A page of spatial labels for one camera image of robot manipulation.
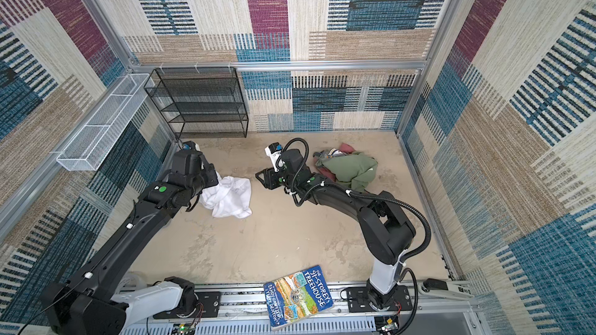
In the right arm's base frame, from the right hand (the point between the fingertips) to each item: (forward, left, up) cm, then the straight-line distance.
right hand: (261, 176), depth 84 cm
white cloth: (-5, +12, -5) cm, 14 cm away
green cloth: (+7, -36, -8) cm, 37 cm away
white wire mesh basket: (+2, +48, +18) cm, 51 cm away
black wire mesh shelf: (+42, +31, +1) cm, 52 cm away
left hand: (-1, +16, +8) cm, 17 cm away
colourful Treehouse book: (-35, -12, -14) cm, 40 cm away
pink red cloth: (+26, -35, -15) cm, 46 cm away
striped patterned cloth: (+15, -28, -6) cm, 33 cm away
